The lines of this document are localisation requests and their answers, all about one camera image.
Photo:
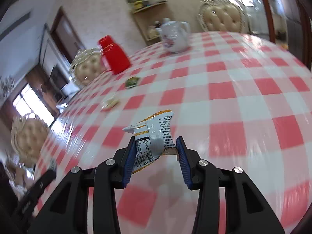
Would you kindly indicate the black television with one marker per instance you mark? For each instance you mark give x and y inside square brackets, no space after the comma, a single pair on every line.
[58,78]

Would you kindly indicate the white orange edged packet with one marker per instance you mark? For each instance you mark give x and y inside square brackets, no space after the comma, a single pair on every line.
[153,139]

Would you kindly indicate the wooden framed glass partition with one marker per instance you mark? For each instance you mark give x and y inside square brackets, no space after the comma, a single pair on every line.
[253,4]

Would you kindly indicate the yellow lidded jar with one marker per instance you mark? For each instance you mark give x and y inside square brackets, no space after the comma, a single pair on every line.
[138,4]

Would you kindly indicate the white floral teapot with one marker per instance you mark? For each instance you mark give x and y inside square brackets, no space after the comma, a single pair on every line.
[174,37]

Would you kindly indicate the white pale yellow packet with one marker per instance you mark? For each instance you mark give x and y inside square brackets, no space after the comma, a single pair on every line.
[110,102]

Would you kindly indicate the red thermos jug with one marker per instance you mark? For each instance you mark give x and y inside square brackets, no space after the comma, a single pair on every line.
[114,56]

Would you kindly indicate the wooden wall shelf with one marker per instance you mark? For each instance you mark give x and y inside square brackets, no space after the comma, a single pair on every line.
[142,19]

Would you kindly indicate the brown bottle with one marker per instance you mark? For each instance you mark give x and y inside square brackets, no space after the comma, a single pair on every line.
[157,24]

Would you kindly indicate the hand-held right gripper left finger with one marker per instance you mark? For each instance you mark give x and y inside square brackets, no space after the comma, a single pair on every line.
[129,163]

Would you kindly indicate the red white checked tablecloth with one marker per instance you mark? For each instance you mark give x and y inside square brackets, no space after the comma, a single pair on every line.
[219,102]

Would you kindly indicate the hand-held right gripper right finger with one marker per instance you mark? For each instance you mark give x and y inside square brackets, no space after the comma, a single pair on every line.
[185,165]

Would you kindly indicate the pale bag on shelf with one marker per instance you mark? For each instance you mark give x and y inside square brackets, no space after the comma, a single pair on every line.
[151,32]

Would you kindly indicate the beige tufted dining chair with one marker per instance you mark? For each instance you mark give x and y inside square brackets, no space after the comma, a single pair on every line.
[221,15]
[29,141]
[89,67]

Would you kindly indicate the green pea snack packet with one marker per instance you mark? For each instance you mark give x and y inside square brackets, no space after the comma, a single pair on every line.
[132,82]

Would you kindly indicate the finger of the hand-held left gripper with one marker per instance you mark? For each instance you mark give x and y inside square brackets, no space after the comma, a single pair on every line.
[47,176]

